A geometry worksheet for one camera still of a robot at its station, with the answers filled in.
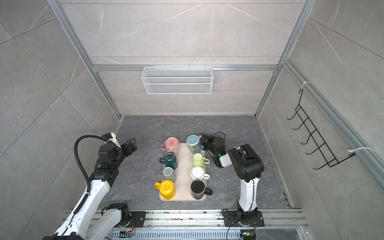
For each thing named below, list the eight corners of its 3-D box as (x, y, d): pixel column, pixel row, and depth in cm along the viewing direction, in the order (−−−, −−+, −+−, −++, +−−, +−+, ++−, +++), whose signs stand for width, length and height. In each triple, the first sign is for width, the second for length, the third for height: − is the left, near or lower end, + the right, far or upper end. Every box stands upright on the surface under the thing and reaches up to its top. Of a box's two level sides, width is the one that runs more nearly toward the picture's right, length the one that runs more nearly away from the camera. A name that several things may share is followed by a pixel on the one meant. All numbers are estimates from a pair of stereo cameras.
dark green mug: (160, 169, 92) (156, 161, 84) (161, 161, 96) (158, 152, 87) (177, 169, 92) (176, 161, 84) (178, 161, 96) (176, 152, 87)
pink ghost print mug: (161, 157, 98) (158, 147, 88) (163, 147, 103) (160, 137, 93) (179, 157, 98) (177, 147, 88) (179, 147, 103) (178, 137, 93)
